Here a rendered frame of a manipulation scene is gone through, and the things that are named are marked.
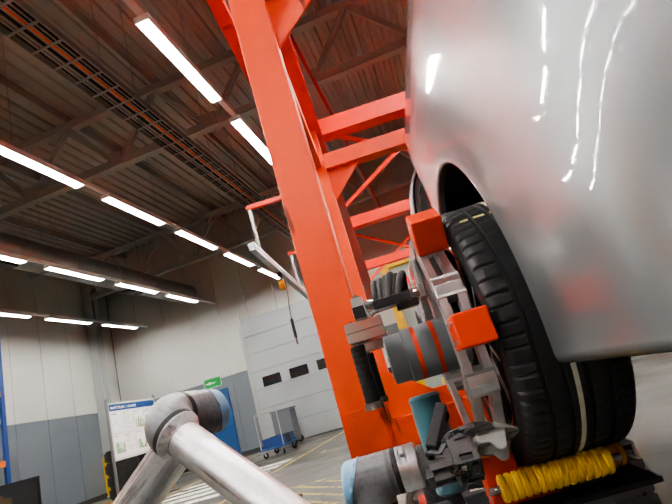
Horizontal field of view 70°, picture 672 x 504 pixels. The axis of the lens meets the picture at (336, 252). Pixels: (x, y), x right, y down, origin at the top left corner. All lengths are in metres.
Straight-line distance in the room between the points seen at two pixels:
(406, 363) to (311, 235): 0.78
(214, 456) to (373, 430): 0.76
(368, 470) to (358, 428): 0.70
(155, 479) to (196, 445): 0.32
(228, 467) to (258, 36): 1.81
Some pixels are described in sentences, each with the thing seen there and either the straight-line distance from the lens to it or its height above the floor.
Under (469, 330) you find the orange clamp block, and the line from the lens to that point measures 0.98.
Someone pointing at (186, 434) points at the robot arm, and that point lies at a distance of 1.19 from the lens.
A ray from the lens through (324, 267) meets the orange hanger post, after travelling 1.83.
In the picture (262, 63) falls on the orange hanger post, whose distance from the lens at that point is 2.27.
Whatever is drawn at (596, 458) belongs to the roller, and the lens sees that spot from 1.26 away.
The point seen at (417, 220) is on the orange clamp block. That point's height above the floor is 1.13.
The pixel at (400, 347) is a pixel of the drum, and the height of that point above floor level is 0.87.
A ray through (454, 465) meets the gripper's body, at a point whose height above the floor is 0.61.
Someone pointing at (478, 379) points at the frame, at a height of 0.75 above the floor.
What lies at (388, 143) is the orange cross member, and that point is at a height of 2.65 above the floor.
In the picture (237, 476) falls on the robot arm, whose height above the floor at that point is 0.70.
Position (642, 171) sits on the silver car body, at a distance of 0.56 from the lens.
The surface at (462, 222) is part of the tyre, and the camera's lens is 1.17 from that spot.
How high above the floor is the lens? 0.79
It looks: 16 degrees up
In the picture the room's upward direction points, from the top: 16 degrees counter-clockwise
